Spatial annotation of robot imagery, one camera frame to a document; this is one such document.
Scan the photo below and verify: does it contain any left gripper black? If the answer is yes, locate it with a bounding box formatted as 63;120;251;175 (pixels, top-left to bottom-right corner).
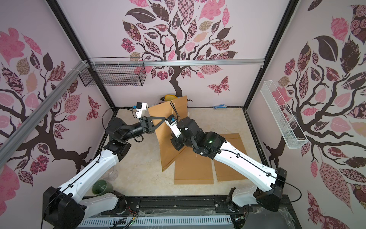
120;116;165;141

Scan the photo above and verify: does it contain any brown file bag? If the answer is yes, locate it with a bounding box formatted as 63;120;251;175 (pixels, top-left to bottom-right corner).
148;96;188;172
174;148;214;185
213;133;247;182

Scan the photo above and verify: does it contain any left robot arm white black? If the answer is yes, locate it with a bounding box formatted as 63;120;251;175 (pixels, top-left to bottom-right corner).
42;116;166;229

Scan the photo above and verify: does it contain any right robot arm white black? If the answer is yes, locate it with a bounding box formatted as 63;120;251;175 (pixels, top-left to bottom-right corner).
165;115;287;212

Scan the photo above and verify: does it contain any green cup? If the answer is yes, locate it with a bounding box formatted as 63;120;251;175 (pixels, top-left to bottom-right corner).
91;179;113;196

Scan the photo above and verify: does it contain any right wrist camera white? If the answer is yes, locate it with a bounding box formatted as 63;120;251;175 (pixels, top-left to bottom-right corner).
165;114;181;138

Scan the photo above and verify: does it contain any blue object by back wall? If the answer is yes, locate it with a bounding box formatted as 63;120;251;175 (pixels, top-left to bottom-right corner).
213;104;227;109

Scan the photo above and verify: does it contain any aluminium rail back wall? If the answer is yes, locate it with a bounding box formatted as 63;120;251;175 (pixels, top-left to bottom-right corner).
91;59;265;66

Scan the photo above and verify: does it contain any aluminium rail wall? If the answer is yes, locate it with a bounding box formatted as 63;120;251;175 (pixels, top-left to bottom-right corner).
91;59;265;66
1;60;87;167

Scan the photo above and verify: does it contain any black wire basket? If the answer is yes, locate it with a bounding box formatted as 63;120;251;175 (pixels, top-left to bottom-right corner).
79;56;147;87

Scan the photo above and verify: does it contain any white wire shelf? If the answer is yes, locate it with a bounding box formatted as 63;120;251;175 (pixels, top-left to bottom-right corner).
260;81;309;149

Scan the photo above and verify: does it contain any white slotted cable duct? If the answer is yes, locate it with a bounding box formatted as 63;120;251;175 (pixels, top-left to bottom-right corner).
78;215;232;229

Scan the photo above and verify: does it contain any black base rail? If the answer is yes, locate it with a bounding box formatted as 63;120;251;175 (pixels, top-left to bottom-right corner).
89;195;301;229

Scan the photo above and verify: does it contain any aluminium rail left wall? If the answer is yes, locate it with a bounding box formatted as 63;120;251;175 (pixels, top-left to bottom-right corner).
1;60;87;167

